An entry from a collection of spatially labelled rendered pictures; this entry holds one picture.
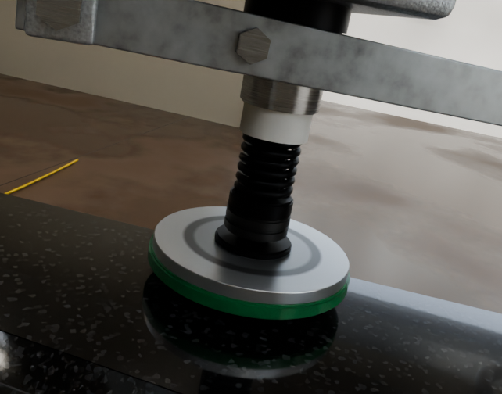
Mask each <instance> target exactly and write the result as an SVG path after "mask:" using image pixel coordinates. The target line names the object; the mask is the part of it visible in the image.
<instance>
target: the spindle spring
mask: <svg viewBox="0 0 502 394"><path fill-rule="evenodd" d="M242 137H243V139H244V142H243V143H242V144H241V149H242V150H243V151H242V152H240V154H239V158H240V160H241V161H239V162H238V169H239V170H238V171H237V172H236V175H235V176H236V178H237V179H238V180H236V181H235V183H234V186H235V188H236V189H237V190H238V191H239V192H241V193H242V194H245V195H249V196H252V197H256V198H261V199H282V198H284V197H287V196H290V195H291V194H292V191H293V186H292V185H293V184H294V182H295V175H296V172H297V167H296V166H297V165H298V163H299V155H300V154H301V148H300V146H301V145H288V144H281V143H276V142H271V141H264V140H261V139H258V138H254V137H251V136H248V135H247V134H244V133H243V135H242ZM254 145H258V146H263V147H267V148H273V149H291V150H288V151H274V150H268V149H260V148H257V147H254ZM252 156H259V157H263V158H268V159H286V161H270V160H263V159H257V158H254V157H252ZM289 159H290V160H289ZM250 165H253V166H255V167H263V168H268V169H279V170H282V169H284V170H283V171H272V170H261V169H257V168H253V167H251V166H250ZM287 169H288V170H287ZM249 175H250V176H254V177H260V178H265V179H274V180H281V179H282V180H281V181H263V180H258V179H255V178H251V177H249ZM246 185H250V186H253V187H257V188H268V189H280V190H279V191H265V190H260V189H255V188H250V187H247V186H246Z"/></svg>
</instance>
